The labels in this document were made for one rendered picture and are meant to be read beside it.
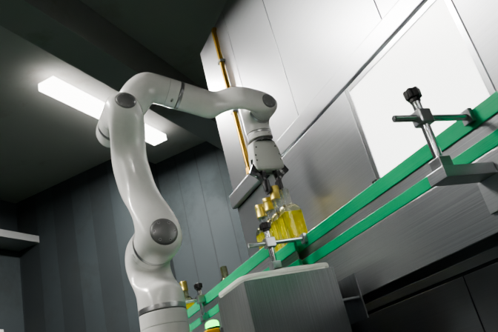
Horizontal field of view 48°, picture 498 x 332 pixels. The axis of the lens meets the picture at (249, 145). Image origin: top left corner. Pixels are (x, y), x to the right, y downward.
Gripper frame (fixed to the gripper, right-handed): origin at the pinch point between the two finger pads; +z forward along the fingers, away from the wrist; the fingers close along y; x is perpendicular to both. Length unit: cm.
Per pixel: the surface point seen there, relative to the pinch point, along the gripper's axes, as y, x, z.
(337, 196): -12.1, 13.9, 10.3
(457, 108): -13, 65, 12
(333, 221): 3.9, 31.6, 22.9
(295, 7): -15, 20, -55
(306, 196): -12.0, -2.1, 3.5
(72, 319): 25, -324, -32
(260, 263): 13.3, 5.7, 24.5
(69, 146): 23, -254, -149
